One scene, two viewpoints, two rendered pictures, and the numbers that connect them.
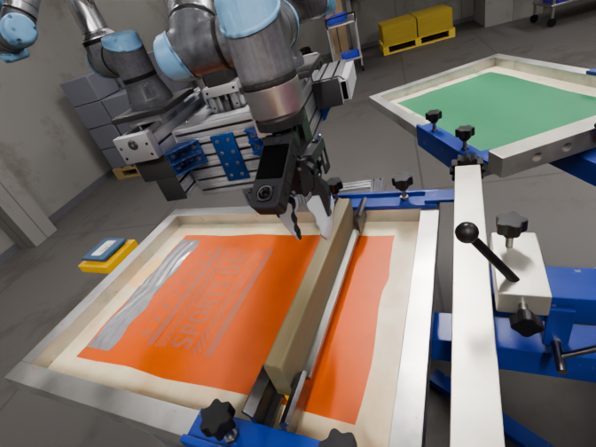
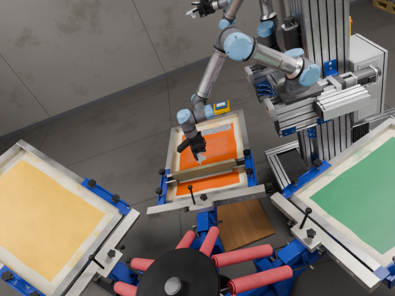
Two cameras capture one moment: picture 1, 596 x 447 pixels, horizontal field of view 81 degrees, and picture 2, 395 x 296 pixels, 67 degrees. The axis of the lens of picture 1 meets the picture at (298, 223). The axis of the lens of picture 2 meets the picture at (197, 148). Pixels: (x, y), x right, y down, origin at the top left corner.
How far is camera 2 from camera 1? 1.58 m
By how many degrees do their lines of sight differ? 61
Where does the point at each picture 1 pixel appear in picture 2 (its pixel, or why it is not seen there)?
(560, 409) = not seen: outside the picture
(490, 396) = (172, 208)
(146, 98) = not seen: hidden behind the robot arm
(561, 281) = (202, 216)
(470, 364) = (178, 204)
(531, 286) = (192, 207)
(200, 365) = (184, 162)
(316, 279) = (196, 169)
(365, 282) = (216, 182)
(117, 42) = (259, 32)
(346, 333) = (197, 185)
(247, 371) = not seen: hidden behind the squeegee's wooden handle
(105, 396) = (170, 150)
